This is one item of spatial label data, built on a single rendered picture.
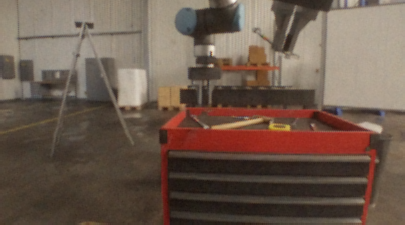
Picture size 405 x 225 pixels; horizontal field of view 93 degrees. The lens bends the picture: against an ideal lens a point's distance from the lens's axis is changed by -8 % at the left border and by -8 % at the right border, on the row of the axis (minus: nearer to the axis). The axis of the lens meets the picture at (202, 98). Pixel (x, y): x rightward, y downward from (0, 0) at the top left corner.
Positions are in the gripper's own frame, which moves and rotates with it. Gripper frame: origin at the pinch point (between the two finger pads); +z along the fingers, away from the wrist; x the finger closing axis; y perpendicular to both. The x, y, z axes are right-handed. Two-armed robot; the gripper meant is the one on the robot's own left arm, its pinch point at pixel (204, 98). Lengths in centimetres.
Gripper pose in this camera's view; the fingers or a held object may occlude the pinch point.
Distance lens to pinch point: 88.0
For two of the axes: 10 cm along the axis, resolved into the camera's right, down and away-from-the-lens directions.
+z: 0.0, 9.9, 1.1
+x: -9.6, 0.3, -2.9
